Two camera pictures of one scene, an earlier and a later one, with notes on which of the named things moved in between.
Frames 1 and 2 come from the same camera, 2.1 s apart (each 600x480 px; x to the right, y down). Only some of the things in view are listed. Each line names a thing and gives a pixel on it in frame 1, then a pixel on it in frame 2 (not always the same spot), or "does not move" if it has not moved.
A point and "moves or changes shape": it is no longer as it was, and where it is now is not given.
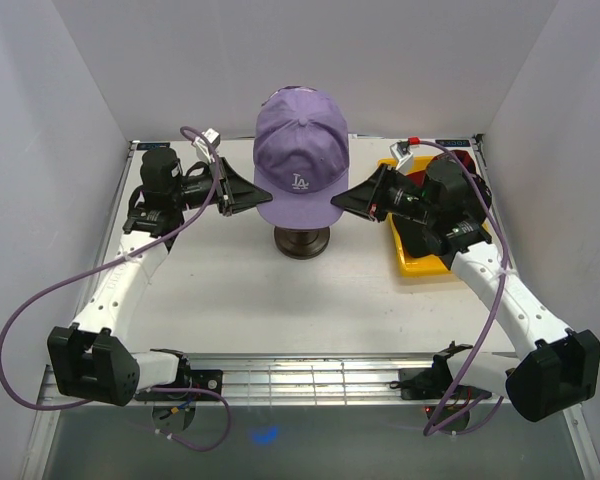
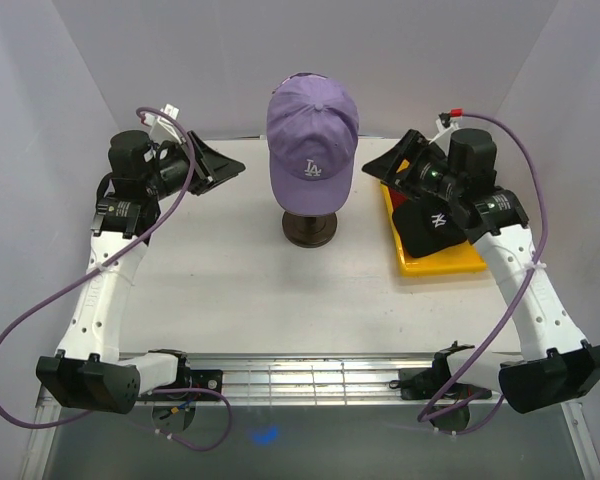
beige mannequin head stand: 302,243 → 309,231
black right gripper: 370,198 → 411,147
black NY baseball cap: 452,198 does not move
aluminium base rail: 282,378 does not move
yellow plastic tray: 414,265 does not move
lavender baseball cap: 300,157 moves or changes shape
